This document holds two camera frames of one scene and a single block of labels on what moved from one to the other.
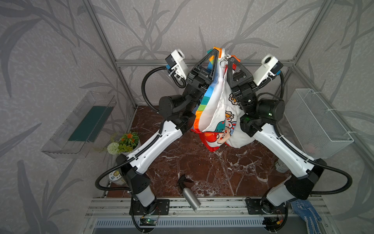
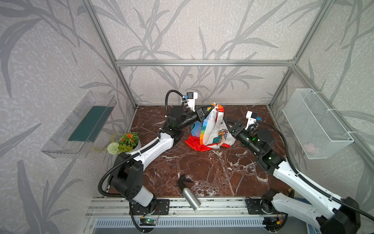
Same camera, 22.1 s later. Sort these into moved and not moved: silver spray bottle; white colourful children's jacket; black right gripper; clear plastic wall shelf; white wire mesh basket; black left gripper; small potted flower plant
Moved: white colourful children's jacket; black right gripper; black left gripper
Not moved: white wire mesh basket; silver spray bottle; clear plastic wall shelf; small potted flower plant
